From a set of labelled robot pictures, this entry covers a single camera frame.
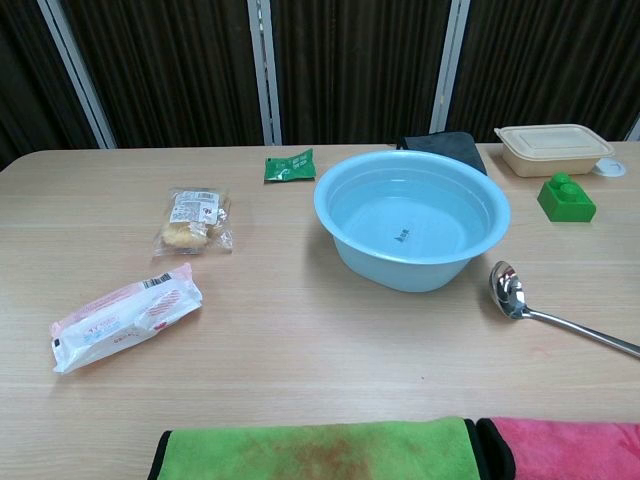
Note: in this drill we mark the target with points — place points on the metal ladle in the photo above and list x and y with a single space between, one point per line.
507 291

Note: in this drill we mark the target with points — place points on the light blue bowl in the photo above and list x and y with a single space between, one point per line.
400 277

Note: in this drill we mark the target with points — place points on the green sachet packet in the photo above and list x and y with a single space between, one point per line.
290 167

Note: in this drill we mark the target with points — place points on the clear wrapped pastry packet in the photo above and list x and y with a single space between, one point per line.
192 225

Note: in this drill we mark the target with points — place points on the dark grey folded cloth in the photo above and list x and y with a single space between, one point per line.
467 145

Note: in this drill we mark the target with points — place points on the green stained microfibre towel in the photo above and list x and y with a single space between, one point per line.
320 450

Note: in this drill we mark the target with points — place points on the pink white snack packet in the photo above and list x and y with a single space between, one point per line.
125 320

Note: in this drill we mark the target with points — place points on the beige lidded food container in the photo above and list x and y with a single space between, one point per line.
550 150

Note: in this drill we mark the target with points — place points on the green toy building block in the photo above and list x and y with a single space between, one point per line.
565 205

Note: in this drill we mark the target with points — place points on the small white round lid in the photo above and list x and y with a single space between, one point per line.
612 169

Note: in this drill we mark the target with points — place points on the pink microfibre towel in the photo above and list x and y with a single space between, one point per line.
570 450

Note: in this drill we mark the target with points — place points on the white partition post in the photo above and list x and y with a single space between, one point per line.
450 65
265 70
75 65
635 131

